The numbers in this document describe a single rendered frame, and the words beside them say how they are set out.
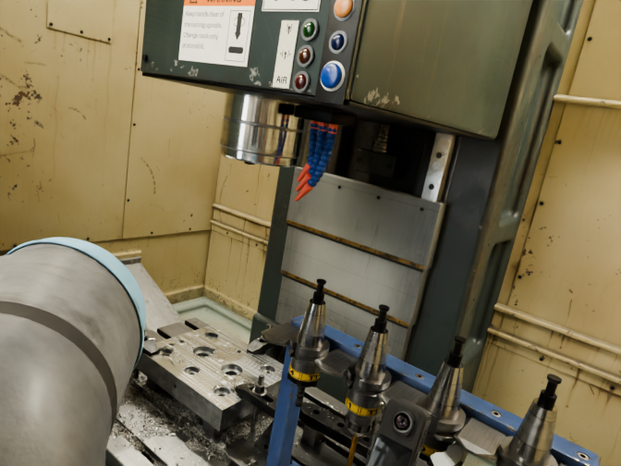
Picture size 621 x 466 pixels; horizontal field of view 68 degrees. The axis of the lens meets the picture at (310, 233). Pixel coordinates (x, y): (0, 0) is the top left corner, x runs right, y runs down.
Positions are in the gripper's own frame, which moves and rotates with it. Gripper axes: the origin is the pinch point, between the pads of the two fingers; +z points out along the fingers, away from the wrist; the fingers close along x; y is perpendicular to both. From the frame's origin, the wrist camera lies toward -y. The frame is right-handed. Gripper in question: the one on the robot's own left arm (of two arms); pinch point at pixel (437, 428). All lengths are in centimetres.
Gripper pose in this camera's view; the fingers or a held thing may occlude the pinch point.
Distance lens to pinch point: 70.2
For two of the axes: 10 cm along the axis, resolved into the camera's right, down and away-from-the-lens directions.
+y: -1.5, 9.5, 2.6
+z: 6.0, -1.2, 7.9
